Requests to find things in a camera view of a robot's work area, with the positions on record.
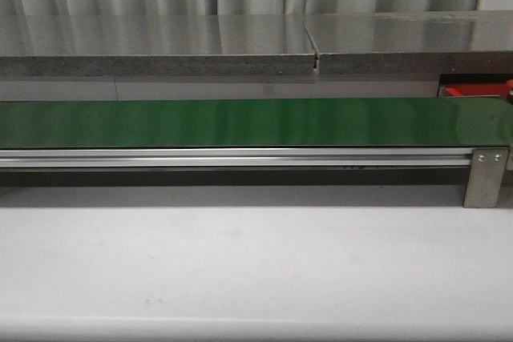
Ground red mushroom push button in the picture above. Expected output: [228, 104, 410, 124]
[507, 79, 513, 104]

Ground red plastic tray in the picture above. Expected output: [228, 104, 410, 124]
[439, 82, 510, 104]

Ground green conveyor belt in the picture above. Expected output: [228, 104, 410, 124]
[1, 97, 512, 149]

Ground grey stone counter slab right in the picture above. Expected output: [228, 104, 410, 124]
[305, 10, 512, 75]

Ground grey stone counter slab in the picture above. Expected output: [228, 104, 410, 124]
[1, 14, 317, 78]
[305, 10, 512, 75]

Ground grey stone counter slab left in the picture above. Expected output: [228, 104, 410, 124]
[1, 14, 317, 78]

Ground steel conveyor support bracket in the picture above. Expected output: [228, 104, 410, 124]
[463, 147, 509, 208]

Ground aluminium conveyor side rail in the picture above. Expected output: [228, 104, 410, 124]
[1, 147, 473, 168]

